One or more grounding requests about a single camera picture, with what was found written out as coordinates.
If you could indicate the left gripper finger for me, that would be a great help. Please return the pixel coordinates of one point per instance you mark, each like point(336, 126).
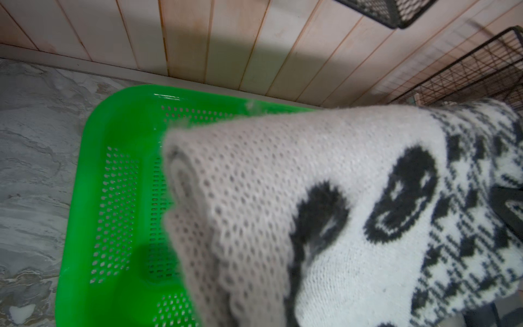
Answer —
point(500, 197)

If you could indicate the smiley houndstooth knit scarf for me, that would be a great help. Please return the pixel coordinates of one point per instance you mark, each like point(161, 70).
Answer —
point(368, 216)

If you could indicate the green plastic basket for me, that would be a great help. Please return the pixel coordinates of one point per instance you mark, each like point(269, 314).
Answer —
point(118, 268)

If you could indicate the black wire desk organizer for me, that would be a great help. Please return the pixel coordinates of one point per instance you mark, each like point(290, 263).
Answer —
point(491, 70)

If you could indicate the black mesh wall basket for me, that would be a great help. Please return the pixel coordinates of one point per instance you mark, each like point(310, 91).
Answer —
point(393, 14)

